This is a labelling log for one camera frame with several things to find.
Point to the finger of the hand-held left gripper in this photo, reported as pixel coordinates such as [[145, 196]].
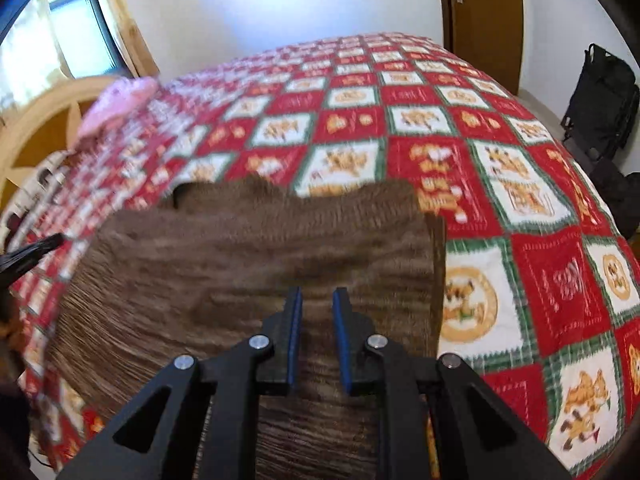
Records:
[[30, 257]]

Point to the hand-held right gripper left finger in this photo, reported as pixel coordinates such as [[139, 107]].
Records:
[[295, 340]]

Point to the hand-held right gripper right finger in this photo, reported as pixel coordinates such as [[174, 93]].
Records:
[[341, 340]]

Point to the brown knitted sun-pattern sweater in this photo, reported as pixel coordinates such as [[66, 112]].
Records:
[[200, 260]]

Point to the grey patterned pillow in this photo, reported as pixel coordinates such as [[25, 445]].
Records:
[[40, 177]]

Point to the cream and brown headboard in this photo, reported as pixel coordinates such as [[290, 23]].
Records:
[[30, 130]]

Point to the pink pillow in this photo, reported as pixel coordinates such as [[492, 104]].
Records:
[[115, 105]]

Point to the cream sheer curtain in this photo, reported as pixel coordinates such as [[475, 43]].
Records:
[[30, 60]]

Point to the red checkered printed bedspread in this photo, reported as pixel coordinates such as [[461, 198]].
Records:
[[450, 160]]

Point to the window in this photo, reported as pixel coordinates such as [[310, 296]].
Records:
[[85, 25]]

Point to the cream patterned curtain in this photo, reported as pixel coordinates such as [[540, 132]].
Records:
[[130, 35]]

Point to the black bag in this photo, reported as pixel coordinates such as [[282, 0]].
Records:
[[617, 195]]

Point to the brown wooden door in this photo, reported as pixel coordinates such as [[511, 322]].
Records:
[[485, 35]]

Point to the black backpack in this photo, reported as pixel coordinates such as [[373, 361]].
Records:
[[600, 100]]

